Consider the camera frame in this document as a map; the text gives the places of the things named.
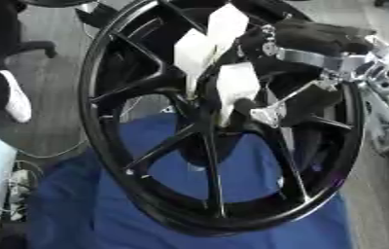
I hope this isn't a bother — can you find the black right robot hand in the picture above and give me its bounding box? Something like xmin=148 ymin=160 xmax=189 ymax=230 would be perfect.
xmin=233 ymin=18 xmax=377 ymax=128

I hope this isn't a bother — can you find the white hub pin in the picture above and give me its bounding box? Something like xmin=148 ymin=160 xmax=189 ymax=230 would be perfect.
xmin=172 ymin=28 xmax=219 ymax=99
xmin=215 ymin=61 xmax=263 ymax=128
xmin=204 ymin=3 xmax=251 ymax=63

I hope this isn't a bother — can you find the black spoked wheel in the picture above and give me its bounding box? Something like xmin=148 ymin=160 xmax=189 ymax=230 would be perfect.
xmin=77 ymin=0 xmax=369 ymax=237

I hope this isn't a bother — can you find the black round object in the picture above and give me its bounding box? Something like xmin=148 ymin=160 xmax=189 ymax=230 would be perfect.
xmin=18 ymin=0 xmax=99 ymax=9

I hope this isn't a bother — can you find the black chair base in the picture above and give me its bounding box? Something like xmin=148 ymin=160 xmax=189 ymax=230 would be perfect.
xmin=12 ymin=40 xmax=58 ymax=59

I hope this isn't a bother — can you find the grey floor cable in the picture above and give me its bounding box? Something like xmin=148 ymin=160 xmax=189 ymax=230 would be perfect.
xmin=14 ymin=137 xmax=92 ymax=160

